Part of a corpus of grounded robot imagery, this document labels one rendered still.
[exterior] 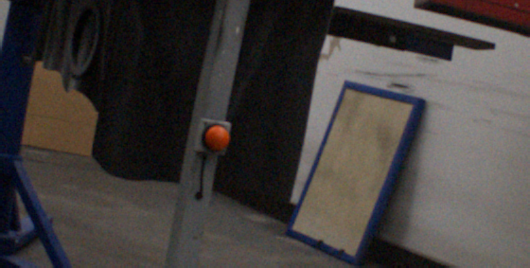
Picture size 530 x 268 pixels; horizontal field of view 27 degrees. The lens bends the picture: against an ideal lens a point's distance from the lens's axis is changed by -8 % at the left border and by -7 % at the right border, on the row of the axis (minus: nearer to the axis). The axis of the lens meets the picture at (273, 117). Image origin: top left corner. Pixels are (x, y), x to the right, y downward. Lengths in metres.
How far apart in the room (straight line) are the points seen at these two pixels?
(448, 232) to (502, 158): 0.42
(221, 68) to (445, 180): 3.02
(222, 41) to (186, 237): 0.31
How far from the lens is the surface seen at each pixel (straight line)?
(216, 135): 1.81
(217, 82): 1.85
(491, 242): 4.51
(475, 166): 4.65
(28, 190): 3.35
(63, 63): 2.33
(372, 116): 5.20
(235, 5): 1.85
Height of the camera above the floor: 0.79
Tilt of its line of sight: 3 degrees down
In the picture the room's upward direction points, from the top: 12 degrees clockwise
